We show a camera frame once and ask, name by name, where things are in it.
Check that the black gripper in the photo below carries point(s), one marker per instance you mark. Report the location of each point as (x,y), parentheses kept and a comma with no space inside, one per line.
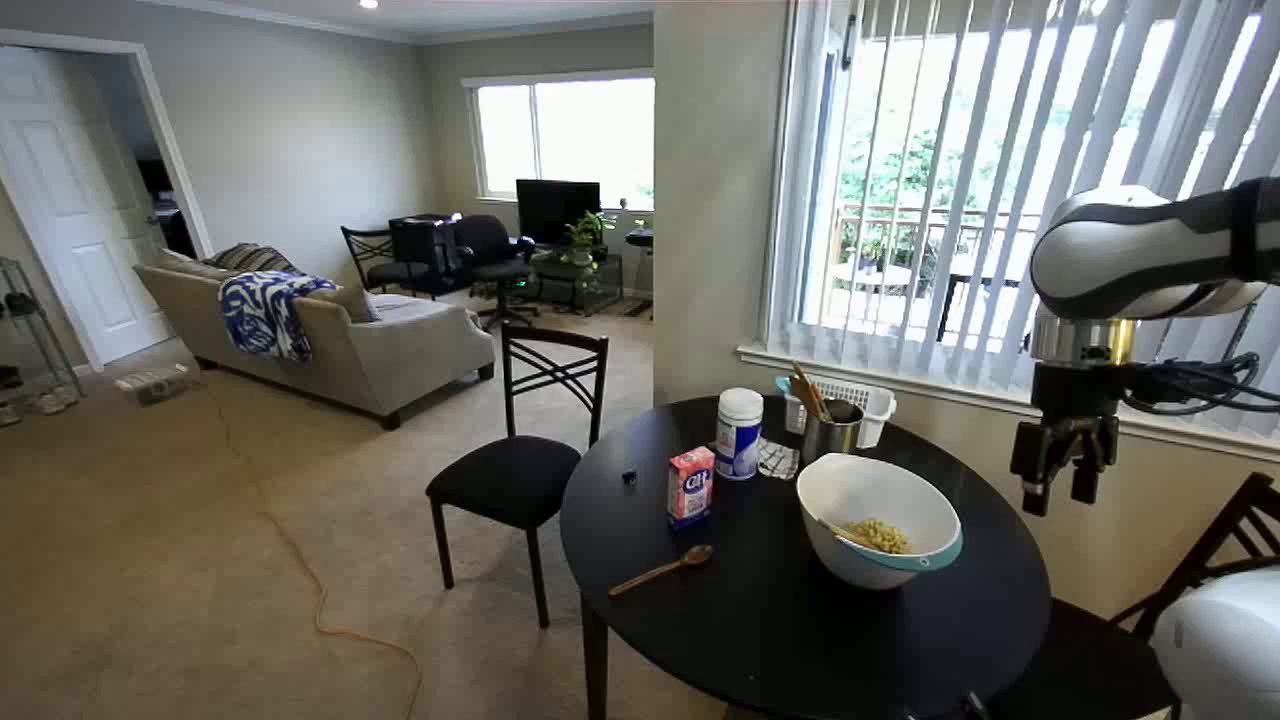
(1075,423)

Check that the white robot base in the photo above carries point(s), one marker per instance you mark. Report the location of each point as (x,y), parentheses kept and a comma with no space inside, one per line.
(1222,651)

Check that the white interior door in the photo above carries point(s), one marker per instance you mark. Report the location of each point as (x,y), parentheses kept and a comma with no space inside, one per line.
(74,203)

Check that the blue white blanket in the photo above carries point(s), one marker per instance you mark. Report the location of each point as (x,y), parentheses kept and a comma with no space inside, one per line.
(263,310)

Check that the black office chair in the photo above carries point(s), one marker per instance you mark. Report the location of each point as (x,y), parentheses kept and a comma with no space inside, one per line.
(499,262)

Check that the utensils in steel cup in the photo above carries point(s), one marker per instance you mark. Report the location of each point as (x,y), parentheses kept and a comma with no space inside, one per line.
(806,394)

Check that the wire shoe rack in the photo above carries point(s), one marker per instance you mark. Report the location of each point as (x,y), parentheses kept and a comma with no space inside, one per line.
(32,368)

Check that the small foil packet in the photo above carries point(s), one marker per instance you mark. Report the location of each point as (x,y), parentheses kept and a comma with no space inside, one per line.
(777,463)

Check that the white vertical blinds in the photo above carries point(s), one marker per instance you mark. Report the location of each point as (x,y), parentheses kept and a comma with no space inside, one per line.
(930,142)

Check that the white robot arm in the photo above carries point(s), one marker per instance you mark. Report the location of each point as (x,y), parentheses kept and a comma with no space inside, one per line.
(1104,262)

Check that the white mixing bowl teal rim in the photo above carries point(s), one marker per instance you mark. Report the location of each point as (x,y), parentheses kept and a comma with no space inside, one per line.
(843,488)

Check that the small sugar carton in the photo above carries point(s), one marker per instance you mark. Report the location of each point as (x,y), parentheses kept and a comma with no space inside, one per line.
(690,488)

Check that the steel utensil cup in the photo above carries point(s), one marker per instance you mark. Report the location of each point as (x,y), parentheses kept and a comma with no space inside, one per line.
(828,429)

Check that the round black table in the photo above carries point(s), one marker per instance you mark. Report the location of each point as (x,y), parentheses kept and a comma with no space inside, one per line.
(764,624)

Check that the white wipes canister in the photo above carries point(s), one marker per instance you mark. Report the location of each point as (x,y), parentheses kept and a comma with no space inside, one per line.
(737,429)

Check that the black television monitor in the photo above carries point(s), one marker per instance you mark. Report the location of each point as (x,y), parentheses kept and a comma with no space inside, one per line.
(552,204)

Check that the black dining chair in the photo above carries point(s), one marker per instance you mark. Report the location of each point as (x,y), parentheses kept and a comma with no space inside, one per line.
(520,479)

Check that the white plastic basket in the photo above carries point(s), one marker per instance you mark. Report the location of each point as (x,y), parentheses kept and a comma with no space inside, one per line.
(872,400)

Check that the macaroni pasta in bowl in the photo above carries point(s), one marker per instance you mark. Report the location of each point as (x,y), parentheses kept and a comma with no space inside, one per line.
(879,538)

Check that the dark chair near robot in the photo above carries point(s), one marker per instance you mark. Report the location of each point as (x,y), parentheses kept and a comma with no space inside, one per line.
(1104,668)

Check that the beige sofa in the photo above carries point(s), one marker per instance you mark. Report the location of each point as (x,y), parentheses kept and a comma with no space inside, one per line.
(378,359)

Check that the wooden spoon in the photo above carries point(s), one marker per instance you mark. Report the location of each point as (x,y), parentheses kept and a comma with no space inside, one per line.
(695,556)

